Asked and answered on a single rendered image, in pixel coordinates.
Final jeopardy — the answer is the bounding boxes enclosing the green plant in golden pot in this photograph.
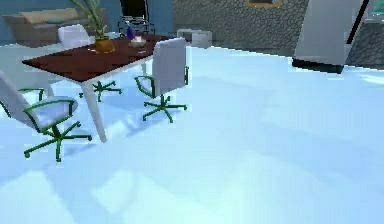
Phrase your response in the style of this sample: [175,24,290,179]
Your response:
[70,0,116,54]

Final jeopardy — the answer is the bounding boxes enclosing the white swivel chair green base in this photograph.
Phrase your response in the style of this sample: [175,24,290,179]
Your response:
[57,23,123,103]
[134,36,190,124]
[0,69,93,163]

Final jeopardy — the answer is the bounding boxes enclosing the white fridge with black base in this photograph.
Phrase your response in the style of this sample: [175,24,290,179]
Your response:
[291,0,372,75]

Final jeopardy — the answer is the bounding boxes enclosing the gold framed picture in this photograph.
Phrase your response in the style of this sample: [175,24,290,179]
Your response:
[245,0,282,8]

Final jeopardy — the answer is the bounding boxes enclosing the black wire frame chair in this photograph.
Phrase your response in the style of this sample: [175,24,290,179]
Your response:
[117,0,156,36]

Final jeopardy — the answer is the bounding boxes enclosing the brown table with white legs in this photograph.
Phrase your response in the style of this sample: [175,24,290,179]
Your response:
[21,33,174,144]

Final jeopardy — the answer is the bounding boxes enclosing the black fridge handle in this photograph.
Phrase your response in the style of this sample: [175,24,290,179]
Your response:
[345,0,371,45]

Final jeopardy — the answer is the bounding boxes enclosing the grey box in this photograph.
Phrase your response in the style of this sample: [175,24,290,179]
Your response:
[176,28,213,49]

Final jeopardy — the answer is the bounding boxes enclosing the brown sofa with beige cushions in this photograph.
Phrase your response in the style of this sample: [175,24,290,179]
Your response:
[2,7,109,46]

